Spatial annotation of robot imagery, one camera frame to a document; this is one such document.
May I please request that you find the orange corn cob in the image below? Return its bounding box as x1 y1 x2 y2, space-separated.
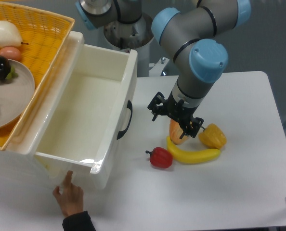
169 119 189 145

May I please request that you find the white pear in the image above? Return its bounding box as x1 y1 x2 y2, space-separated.
0 20 29 48

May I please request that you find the yellow banana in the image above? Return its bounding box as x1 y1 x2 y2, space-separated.
166 136 221 164

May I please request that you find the white drawer cabinet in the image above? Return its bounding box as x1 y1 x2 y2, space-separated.
0 31 84 188

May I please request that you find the person's hand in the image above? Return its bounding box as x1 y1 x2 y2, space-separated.
52 171 84 218

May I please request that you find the grey round plate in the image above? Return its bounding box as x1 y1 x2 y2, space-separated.
0 60 35 128

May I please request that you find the yellow woven basket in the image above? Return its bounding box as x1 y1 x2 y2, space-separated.
0 1 75 151

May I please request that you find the yellow bell pepper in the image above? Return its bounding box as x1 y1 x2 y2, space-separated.
198 123 227 149

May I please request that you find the pink egg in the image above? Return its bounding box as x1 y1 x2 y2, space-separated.
0 47 22 62

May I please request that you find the red bell pepper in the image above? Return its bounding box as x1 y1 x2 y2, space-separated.
145 147 173 168

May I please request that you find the white open drawer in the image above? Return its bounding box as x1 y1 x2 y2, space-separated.
37 45 138 190

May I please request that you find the black drawer handle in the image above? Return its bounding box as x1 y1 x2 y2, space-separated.
117 100 133 140

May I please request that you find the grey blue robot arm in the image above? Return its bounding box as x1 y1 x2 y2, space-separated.
76 0 251 137

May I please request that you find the black sleeved forearm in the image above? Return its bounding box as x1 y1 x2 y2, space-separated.
62 211 96 231

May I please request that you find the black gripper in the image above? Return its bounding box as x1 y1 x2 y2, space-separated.
147 92 204 139

